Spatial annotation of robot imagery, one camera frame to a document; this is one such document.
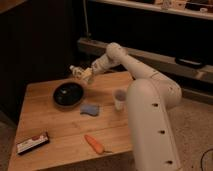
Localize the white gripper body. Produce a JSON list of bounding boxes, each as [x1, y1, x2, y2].
[[91, 54, 110, 74]]

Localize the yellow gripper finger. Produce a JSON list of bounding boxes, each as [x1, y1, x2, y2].
[[88, 77, 94, 84], [82, 68, 92, 77]]

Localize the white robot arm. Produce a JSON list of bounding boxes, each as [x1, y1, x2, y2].
[[91, 42, 183, 171]]

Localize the black ceramic bowl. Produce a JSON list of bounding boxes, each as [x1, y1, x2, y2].
[[53, 82, 84, 106]]

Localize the metal pole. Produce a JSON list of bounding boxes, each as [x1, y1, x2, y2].
[[83, 0, 91, 39]]

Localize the white paper cup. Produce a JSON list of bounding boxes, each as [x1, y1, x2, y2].
[[113, 89, 126, 111]]

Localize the wooden table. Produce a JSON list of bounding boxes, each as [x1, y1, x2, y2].
[[8, 72, 132, 171]]

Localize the orange carrot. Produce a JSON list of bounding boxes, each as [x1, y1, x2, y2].
[[84, 135, 107, 155]]

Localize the black and white box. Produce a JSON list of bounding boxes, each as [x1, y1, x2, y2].
[[16, 132, 50, 155]]

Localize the baseboard heater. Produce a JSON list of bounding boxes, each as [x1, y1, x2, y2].
[[77, 38, 213, 84]]

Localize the window sill shelf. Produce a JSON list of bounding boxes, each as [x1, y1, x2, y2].
[[89, 0, 213, 21]]

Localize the black handle on heater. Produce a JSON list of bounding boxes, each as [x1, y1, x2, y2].
[[175, 58, 205, 69]]

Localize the black cable on floor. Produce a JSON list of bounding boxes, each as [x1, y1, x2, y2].
[[200, 148, 213, 171]]

